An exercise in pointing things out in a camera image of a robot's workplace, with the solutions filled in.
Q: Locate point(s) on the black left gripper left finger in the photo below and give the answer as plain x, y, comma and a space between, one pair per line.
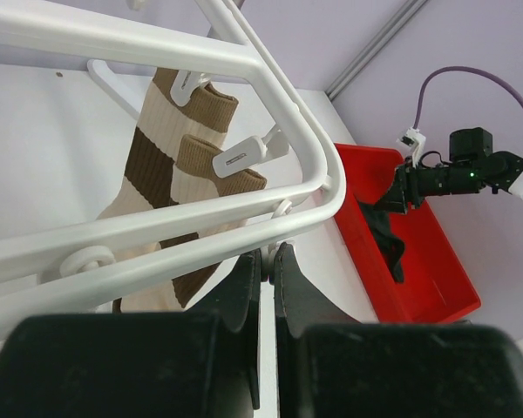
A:
203, 362

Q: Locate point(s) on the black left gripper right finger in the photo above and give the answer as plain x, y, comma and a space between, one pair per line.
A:
330, 365

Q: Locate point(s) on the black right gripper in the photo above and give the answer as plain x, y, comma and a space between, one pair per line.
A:
403, 192

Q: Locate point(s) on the black sock pile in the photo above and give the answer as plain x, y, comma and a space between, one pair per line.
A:
390, 246

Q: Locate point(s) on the brown cream striped sock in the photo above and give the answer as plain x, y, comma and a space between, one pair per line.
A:
194, 181
162, 124

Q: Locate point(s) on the white plastic clip hanger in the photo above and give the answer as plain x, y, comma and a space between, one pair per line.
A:
84, 255

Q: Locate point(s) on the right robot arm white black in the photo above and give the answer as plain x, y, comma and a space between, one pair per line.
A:
472, 166

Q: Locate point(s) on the red plastic tray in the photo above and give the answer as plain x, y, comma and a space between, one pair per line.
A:
436, 288

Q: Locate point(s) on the metal drying rack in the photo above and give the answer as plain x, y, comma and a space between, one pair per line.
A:
115, 87

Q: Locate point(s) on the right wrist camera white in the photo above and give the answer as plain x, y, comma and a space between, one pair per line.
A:
414, 141

